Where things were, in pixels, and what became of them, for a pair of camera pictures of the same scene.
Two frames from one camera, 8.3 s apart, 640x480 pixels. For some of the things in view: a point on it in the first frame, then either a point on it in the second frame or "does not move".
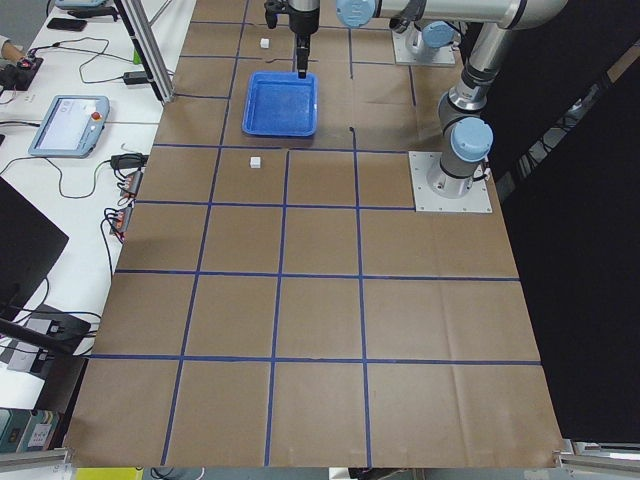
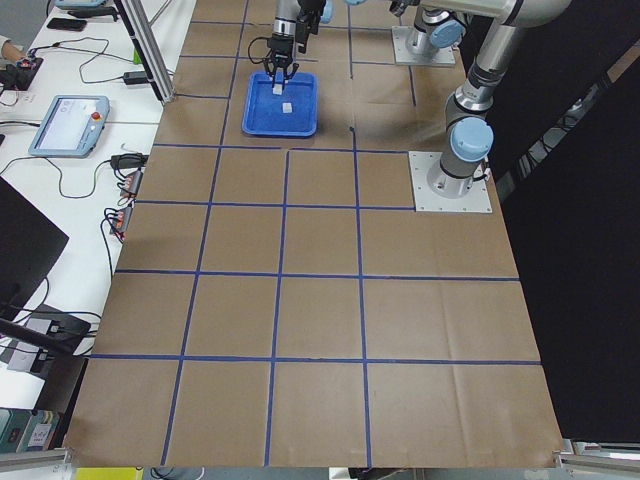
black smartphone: [72, 25] does not move
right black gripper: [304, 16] → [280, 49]
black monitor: [29, 246] does not move
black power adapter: [135, 78] does not move
